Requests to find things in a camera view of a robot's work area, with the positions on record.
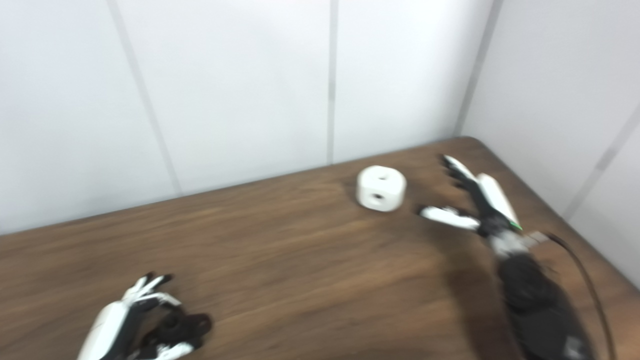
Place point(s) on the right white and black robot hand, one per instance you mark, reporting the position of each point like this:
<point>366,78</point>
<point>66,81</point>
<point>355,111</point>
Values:
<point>492,200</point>

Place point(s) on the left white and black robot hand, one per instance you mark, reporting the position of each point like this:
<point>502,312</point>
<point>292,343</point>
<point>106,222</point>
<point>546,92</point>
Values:
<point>112,325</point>

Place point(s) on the black flanged holder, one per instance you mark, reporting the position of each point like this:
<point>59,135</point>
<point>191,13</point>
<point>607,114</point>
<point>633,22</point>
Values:
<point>180,325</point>

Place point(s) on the round white plastic piece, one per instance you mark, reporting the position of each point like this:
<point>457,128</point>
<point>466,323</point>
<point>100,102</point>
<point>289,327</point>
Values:
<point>380,187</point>

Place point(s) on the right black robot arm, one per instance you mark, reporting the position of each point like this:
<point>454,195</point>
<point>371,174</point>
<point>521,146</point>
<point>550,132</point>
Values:
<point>535,300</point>

